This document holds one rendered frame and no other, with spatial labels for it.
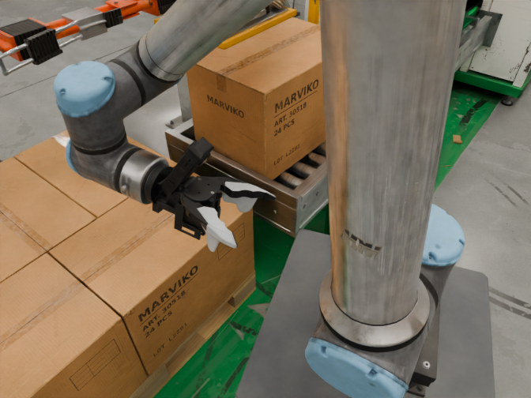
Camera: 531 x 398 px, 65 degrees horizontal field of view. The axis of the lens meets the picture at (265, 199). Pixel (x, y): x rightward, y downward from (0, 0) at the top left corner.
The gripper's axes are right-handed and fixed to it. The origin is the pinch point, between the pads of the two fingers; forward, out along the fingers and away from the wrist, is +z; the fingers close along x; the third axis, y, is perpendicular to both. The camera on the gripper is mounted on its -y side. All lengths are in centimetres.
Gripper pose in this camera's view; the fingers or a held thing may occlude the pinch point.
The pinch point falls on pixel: (259, 217)
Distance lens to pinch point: 67.6
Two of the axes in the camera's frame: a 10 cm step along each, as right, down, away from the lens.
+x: -4.1, 4.9, -7.7
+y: -1.8, 7.9, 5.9
